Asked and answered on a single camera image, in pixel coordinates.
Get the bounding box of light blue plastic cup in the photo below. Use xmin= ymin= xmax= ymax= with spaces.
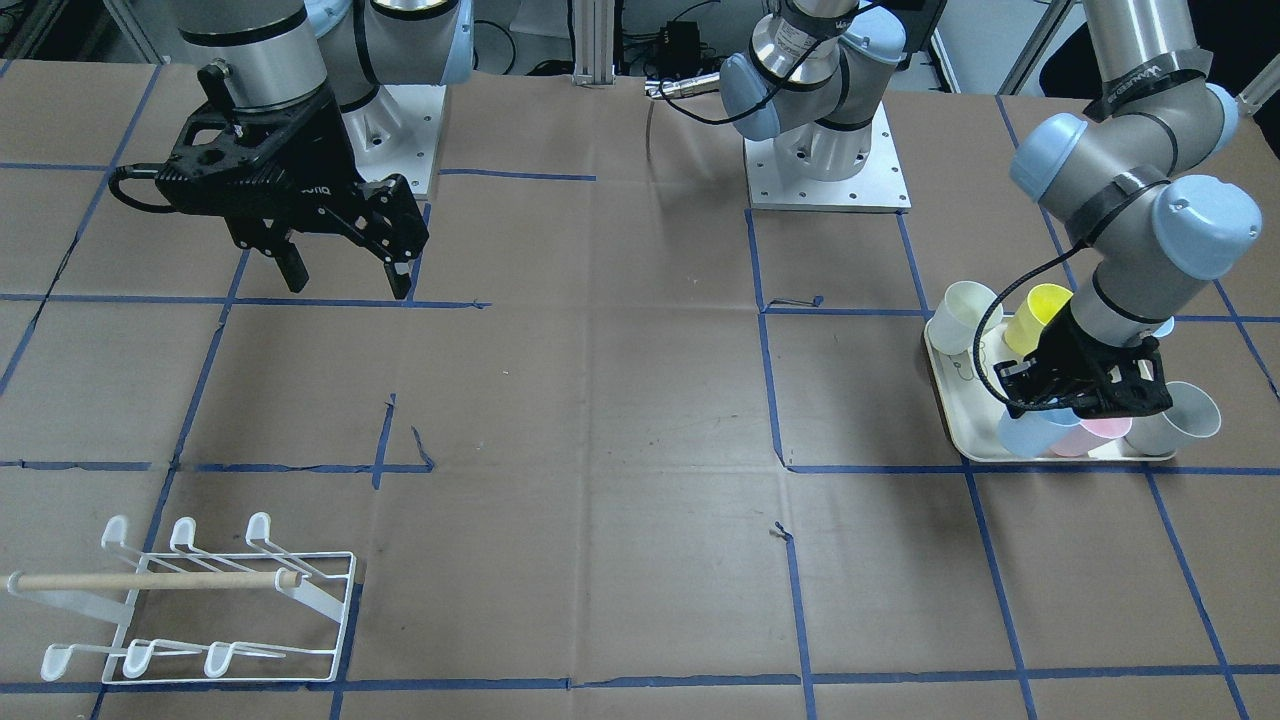
xmin=996 ymin=409 xmax=1082 ymax=459

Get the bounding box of cream serving tray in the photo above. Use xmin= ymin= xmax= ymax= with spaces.
xmin=923 ymin=320 xmax=1178 ymax=465

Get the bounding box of light blue cup back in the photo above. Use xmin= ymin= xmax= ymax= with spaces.
xmin=1151 ymin=316 xmax=1176 ymax=340

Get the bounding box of white plastic cup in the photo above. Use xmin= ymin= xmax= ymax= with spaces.
xmin=925 ymin=281 xmax=997 ymax=356

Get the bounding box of white wire cup rack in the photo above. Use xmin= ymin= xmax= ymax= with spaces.
xmin=6 ymin=512 xmax=358 ymax=687

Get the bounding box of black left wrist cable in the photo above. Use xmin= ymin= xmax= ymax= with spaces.
xmin=972 ymin=234 xmax=1096 ymax=411

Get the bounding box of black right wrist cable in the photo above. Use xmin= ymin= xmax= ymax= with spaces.
xmin=108 ymin=163 xmax=179 ymax=215

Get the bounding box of black power adapter box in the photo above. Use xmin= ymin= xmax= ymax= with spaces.
xmin=649 ymin=20 xmax=703 ymax=79

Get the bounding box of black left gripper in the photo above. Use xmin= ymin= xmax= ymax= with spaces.
xmin=995 ymin=310 xmax=1172 ymax=419

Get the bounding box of pink plastic cup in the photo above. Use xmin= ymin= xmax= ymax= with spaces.
xmin=1050 ymin=416 xmax=1133 ymax=457

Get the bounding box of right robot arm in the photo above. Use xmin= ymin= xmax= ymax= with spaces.
xmin=114 ymin=1 xmax=474 ymax=300

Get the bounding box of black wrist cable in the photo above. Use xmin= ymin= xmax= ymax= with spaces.
xmin=108 ymin=163 xmax=179 ymax=215
xmin=972 ymin=234 xmax=1096 ymax=411

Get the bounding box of yellow plastic cup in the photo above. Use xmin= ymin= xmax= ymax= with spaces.
xmin=1004 ymin=283 xmax=1073 ymax=357

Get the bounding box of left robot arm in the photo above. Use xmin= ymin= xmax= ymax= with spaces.
xmin=719 ymin=1 xmax=1263 ymax=419

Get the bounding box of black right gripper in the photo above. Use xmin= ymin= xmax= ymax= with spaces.
xmin=155 ymin=61 xmax=429 ymax=301

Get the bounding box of grey plastic cup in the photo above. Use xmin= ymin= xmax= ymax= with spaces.
xmin=1124 ymin=380 xmax=1222 ymax=456

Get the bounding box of aluminium frame post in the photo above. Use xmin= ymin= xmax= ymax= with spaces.
xmin=570 ymin=0 xmax=620 ymax=87

